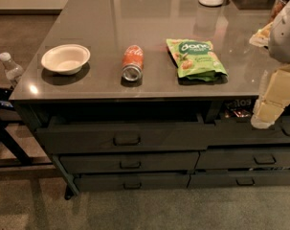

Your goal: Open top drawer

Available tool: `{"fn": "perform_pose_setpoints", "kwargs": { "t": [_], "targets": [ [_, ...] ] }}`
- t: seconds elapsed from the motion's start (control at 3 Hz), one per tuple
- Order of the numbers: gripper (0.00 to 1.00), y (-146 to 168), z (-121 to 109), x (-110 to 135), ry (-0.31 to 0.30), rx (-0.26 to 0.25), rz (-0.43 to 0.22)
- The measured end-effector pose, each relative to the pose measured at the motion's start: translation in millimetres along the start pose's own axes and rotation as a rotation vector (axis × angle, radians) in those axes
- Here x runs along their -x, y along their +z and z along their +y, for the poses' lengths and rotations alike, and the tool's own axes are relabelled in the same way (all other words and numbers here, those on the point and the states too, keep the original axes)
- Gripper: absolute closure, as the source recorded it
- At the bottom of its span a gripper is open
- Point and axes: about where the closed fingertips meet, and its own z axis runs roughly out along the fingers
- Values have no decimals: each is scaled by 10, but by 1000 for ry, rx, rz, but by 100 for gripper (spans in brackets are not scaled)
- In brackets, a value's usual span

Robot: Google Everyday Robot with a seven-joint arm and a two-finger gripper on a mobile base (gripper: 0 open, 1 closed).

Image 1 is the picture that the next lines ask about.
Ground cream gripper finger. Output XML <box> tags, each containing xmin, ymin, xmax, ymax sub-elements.
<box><xmin>264</xmin><ymin>64</ymin><xmax>290</xmax><ymax>121</ymax></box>

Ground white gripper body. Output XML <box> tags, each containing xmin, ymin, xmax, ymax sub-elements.
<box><xmin>251</xmin><ymin>71</ymin><xmax>275</xmax><ymax>129</ymax></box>

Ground drawer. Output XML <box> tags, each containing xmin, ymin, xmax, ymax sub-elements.
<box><xmin>36</xmin><ymin>117</ymin><xmax>214</xmax><ymax>154</ymax></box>
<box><xmin>189</xmin><ymin>171</ymin><xmax>290</xmax><ymax>189</ymax></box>
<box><xmin>59</xmin><ymin>151</ymin><xmax>199</xmax><ymax>173</ymax></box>
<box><xmin>213</xmin><ymin>116</ymin><xmax>290</xmax><ymax>145</ymax></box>
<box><xmin>74</xmin><ymin>172</ymin><xmax>190</xmax><ymax>192</ymax></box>
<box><xmin>196</xmin><ymin>147</ymin><xmax>290</xmax><ymax>170</ymax></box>

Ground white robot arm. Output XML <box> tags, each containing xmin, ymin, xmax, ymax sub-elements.
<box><xmin>251</xmin><ymin>1</ymin><xmax>290</xmax><ymax>129</ymax></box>

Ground snack packets in drawer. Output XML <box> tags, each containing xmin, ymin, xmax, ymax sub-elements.
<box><xmin>224</xmin><ymin>99</ymin><xmax>254</xmax><ymax>118</ymax></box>

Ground green snack bag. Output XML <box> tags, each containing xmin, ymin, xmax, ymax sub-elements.
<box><xmin>167</xmin><ymin>38</ymin><xmax>228</xmax><ymax>82</ymax></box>

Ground jar of nuts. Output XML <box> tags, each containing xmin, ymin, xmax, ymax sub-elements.
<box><xmin>269</xmin><ymin>0</ymin><xmax>290</xmax><ymax>22</ymax></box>

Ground orange soda can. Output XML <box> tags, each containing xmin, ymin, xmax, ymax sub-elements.
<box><xmin>122</xmin><ymin>45</ymin><xmax>144</xmax><ymax>81</ymax></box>

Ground white paper bowl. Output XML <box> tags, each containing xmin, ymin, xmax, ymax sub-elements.
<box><xmin>41</xmin><ymin>44</ymin><xmax>91</xmax><ymax>75</ymax></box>

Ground clear plastic water bottle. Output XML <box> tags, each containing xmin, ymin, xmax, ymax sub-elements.
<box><xmin>0</xmin><ymin>52</ymin><xmax>24</xmax><ymax>87</ymax></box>

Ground black stand with device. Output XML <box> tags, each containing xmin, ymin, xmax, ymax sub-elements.
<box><xmin>0</xmin><ymin>87</ymin><xmax>52</xmax><ymax>169</ymax></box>

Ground dark cabinet frame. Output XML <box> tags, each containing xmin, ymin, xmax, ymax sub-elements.
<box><xmin>17</xmin><ymin>100</ymin><xmax>290</xmax><ymax>196</ymax></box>

